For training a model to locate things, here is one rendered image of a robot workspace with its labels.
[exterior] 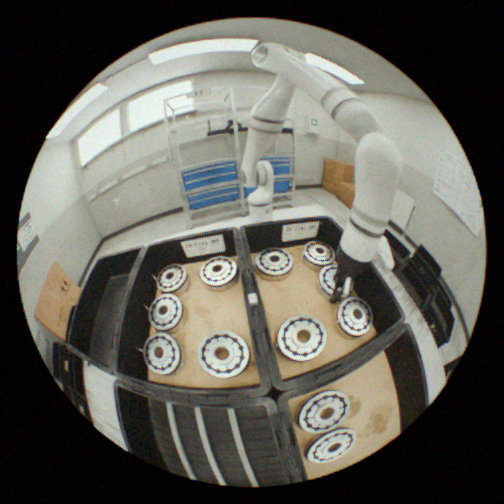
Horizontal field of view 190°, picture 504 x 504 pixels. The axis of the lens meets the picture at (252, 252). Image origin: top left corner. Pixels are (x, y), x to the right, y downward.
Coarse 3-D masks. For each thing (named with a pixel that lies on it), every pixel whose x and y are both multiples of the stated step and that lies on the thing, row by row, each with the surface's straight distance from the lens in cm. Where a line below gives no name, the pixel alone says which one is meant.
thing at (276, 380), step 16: (256, 224) 43; (272, 224) 44; (336, 224) 49; (256, 288) 29; (384, 288) 38; (400, 320) 37; (384, 336) 34; (272, 352) 23; (368, 352) 29; (272, 368) 23; (336, 368) 25; (272, 384) 23; (288, 384) 23; (304, 384) 24
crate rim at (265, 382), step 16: (176, 240) 46; (240, 240) 38; (144, 256) 47; (240, 256) 33; (240, 272) 30; (128, 288) 42; (128, 304) 39; (256, 320) 25; (256, 336) 24; (256, 352) 23; (144, 384) 32
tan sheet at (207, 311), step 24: (192, 264) 50; (192, 288) 44; (240, 288) 40; (192, 312) 40; (216, 312) 38; (240, 312) 37; (192, 336) 38; (240, 336) 35; (192, 360) 36; (192, 384) 36; (216, 384) 34; (240, 384) 33
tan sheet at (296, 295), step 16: (256, 256) 47; (256, 272) 43; (304, 272) 44; (272, 288) 40; (288, 288) 40; (304, 288) 41; (272, 304) 37; (288, 304) 38; (304, 304) 38; (320, 304) 40; (336, 304) 41; (272, 320) 36; (320, 320) 38; (272, 336) 34; (304, 336) 35; (336, 336) 38; (368, 336) 42; (336, 352) 37; (288, 368) 33; (304, 368) 34
